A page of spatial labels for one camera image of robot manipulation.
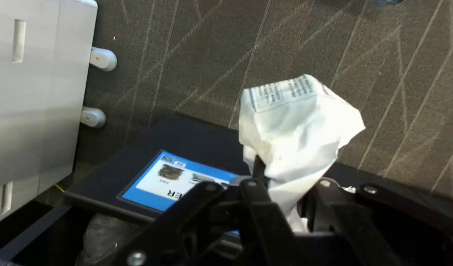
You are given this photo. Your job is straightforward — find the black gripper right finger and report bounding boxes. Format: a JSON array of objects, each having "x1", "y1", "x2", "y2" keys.
[{"x1": 304, "y1": 174, "x2": 453, "y2": 266}]

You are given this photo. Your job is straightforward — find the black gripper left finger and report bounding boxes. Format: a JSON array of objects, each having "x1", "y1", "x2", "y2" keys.
[{"x1": 106, "y1": 154, "x2": 297, "y2": 266}]

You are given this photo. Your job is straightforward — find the white plastic bag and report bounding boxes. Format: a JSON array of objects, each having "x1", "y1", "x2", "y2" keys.
[{"x1": 238, "y1": 72, "x2": 367, "y2": 233}]

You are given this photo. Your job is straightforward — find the grey bin liner bag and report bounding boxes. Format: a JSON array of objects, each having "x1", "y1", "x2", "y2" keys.
[{"x1": 77, "y1": 213, "x2": 142, "y2": 266}]

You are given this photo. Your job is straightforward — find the blue mixed paper label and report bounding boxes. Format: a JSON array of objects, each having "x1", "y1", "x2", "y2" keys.
[{"x1": 120, "y1": 149, "x2": 241, "y2": 214}]

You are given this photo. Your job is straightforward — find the dark cabinet with stone counter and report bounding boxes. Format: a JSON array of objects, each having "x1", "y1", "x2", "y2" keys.
[{"x1": 0, "y1": 114, "x2": 453, "y2": 266}]

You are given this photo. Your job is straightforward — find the large white office printer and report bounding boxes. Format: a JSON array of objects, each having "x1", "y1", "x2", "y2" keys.
[{"x1": 0, "y1": 0, "x2": 120, "y2": 229}]

